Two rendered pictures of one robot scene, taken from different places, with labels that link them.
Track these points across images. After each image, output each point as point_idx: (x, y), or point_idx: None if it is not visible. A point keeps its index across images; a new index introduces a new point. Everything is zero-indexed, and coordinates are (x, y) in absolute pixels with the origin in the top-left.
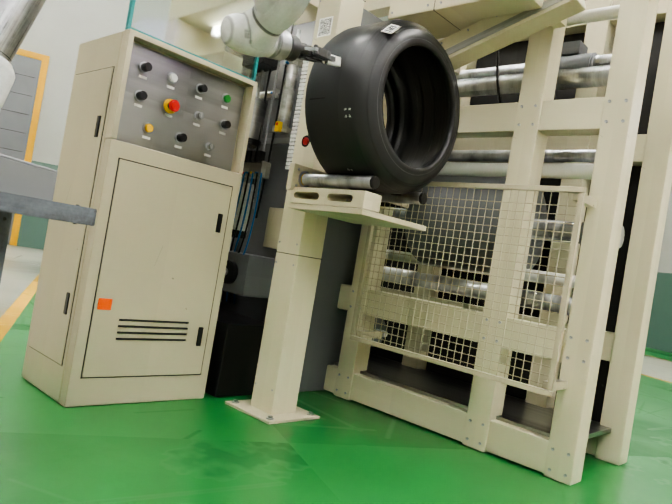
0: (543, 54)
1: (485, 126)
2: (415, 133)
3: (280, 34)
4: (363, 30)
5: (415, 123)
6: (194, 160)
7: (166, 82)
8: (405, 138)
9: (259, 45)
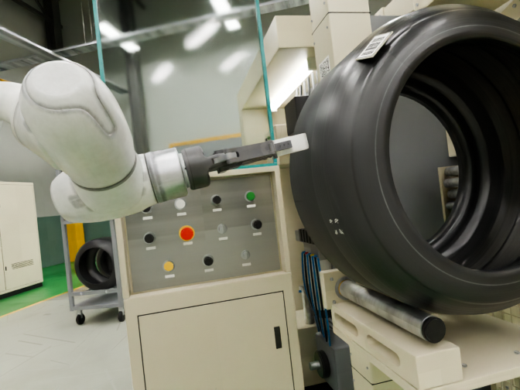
0: None
1: None
2: (512, 160)
3: (124, 178)
4: (336, 69)
5: (507, 145)
6: (232, 275)
7: (175, 210)
8: (497, 171)
9: (107, 207)
